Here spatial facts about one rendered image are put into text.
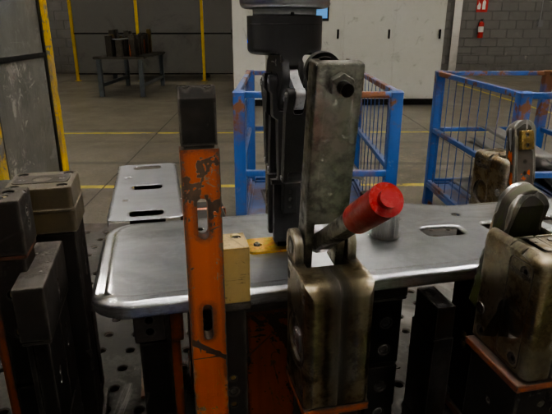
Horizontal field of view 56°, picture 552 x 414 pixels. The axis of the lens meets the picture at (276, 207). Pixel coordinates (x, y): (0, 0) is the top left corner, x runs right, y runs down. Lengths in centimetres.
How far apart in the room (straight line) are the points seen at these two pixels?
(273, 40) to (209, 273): 23
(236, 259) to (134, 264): 16
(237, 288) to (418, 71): 846
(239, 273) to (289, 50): 21
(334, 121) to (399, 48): 835
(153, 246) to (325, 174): 27
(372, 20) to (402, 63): 84
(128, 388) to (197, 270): 50
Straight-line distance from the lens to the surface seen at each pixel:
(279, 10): 52
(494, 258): 49
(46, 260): 61
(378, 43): 865
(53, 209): 67
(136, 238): 63
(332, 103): 38
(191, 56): 1256
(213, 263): 41
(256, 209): 318
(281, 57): 52
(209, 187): 39
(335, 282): 41
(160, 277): 54
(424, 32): 883
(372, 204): 31
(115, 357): 96
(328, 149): 40
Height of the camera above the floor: 124
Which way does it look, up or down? 19 degrees down
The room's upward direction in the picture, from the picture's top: straight up
